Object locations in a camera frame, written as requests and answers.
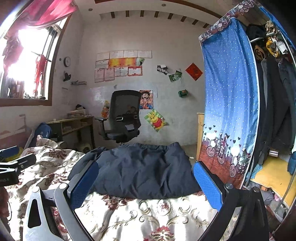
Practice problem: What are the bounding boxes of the dark navy puffer jacket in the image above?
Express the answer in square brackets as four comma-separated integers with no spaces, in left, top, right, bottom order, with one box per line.
[68,142,201,199]

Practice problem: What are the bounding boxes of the hanging dark clothes in wardrobe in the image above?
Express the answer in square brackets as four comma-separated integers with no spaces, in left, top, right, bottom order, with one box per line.
[246,21,295,165]

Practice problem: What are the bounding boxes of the blue backpack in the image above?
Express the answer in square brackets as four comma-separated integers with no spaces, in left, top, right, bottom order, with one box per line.
[29,123,52,147]

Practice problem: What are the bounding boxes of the yellow folded blanket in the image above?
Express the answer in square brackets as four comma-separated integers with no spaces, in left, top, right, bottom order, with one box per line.
[250,156,292,198]

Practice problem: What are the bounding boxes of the floral white red bedspread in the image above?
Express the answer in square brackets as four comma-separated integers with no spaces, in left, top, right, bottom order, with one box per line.
[1,145,217,240]

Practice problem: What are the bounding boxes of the wooden desk with shelves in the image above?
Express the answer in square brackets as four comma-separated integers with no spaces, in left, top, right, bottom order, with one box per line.
[46,115,95,148]

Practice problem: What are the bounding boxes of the colourful anime poster low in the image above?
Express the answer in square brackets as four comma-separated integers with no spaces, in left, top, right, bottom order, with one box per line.
[101,100,110,119]

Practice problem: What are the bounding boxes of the light wooden cabinet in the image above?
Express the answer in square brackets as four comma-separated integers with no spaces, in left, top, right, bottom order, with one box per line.
[196,113,204,160]

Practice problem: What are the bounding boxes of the black mesh office chair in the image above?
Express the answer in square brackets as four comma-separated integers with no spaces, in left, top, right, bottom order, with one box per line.
[96,90,142,144]

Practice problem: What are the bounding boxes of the Winnie the Pooh poster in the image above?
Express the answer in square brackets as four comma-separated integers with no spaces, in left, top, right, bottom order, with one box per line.
[144,109,167,132]

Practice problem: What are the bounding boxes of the cartoon character poster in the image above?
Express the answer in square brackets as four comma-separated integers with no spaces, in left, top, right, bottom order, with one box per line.
[139,90,153,109]

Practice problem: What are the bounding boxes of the red window curtain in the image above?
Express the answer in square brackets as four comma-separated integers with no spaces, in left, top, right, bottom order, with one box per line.
[2,0,79,93]

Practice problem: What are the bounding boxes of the red diamond paper decoration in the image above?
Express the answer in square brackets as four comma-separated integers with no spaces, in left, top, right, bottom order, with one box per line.
[186,63,203,81]

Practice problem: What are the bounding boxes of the blue dotted wardrobe curtain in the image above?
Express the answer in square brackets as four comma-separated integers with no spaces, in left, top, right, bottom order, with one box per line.
[199,1,260,188]

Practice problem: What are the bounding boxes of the round wall clock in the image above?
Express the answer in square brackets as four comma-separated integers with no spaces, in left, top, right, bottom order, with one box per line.
[63,56,71,67]

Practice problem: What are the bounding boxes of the wall certificates cluster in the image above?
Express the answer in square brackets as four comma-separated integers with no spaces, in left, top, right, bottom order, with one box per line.
[94,50,152,83]

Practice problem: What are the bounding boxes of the green hanging wall pouch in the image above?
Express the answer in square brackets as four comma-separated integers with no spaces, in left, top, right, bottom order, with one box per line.
[178,89,189,98]

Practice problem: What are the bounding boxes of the photos pinned on wall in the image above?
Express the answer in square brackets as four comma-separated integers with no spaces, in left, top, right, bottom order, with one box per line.
[157,64,182,82]

